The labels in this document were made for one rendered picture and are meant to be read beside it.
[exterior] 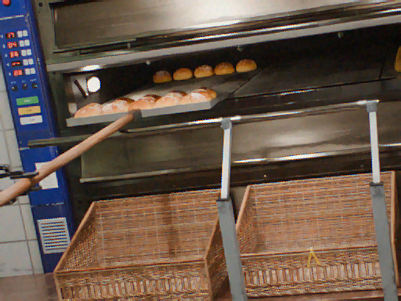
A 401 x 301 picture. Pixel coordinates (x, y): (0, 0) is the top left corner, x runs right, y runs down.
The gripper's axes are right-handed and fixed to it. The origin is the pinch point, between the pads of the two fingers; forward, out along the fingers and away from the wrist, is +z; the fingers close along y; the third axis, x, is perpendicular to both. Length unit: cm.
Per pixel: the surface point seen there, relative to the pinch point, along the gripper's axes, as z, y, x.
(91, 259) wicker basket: -27, 53, -99
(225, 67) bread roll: 14, -2, -206
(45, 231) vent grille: -49, 45, -114
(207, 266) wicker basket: 27, 49, -67
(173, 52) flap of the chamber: 18, -21, -101
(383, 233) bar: 86, 38, -54
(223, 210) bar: 38, 27, -55
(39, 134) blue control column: -44, 5, -114
